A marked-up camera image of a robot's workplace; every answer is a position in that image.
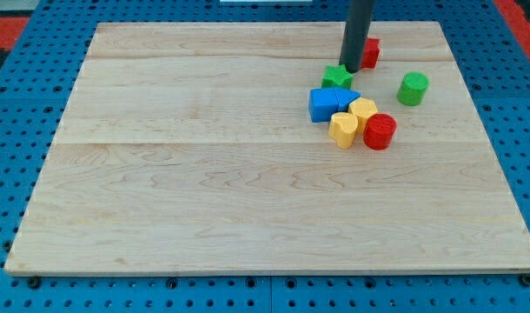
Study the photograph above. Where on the green cylinder block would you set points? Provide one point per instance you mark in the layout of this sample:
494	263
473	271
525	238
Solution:
413	88

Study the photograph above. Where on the green star block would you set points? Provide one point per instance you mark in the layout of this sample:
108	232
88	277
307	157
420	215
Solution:
337	76

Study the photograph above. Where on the yellow heart block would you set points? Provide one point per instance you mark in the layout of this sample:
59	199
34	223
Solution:
342	128

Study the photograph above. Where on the red cylinder block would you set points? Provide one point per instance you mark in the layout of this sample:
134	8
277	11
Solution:
379	131

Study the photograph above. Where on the blue cube block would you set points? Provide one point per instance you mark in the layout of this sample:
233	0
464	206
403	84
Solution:
322	104

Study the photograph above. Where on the red star block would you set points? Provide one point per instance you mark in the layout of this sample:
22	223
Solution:
371	53

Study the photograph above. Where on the wooden board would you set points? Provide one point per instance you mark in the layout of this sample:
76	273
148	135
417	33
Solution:
186	149

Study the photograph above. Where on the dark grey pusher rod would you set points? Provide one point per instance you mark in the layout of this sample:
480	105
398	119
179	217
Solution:
355	34

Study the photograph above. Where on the yellow hexagon block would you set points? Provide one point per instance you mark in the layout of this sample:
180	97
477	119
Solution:
363	108

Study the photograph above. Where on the blue triangle block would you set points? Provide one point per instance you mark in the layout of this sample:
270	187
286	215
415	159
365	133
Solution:
345	97

